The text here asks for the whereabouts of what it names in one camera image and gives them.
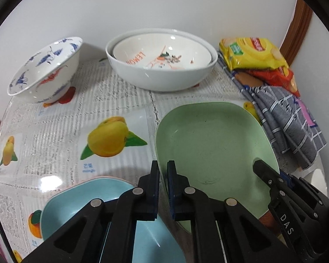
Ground white bowl with orange print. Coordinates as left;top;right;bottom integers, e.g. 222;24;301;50
112;33;212;70

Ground light blue plate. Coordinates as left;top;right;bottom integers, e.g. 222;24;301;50
40;178;187;263

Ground yellow snack packet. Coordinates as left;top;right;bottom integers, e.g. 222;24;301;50
219;37;290;72

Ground fruit-printed tablecloth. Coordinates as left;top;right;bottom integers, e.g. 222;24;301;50
0;57;329;263

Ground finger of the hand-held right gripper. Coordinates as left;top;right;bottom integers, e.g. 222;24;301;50
253;159;320;221
280;173;329;211

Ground red snack packet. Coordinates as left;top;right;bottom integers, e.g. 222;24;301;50
234;67;301;97

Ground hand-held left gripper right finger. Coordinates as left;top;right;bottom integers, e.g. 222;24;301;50
167;160;291;263

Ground pink label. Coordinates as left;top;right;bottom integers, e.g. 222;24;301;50
296;97;318;128

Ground grey checked cloth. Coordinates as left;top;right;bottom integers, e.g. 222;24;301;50
216;51;327;170

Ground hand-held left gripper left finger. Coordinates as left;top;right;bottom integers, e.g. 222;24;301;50
22;160;160;263

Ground green square plate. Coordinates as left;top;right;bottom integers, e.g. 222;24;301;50
155;102;279;235

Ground large white bowl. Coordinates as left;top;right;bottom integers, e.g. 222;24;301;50
105;28;218;92

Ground blue patterned white bowl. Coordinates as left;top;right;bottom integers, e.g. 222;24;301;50
7;36;83;105

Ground wooden door frame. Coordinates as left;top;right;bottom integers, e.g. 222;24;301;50
280;0;314;68

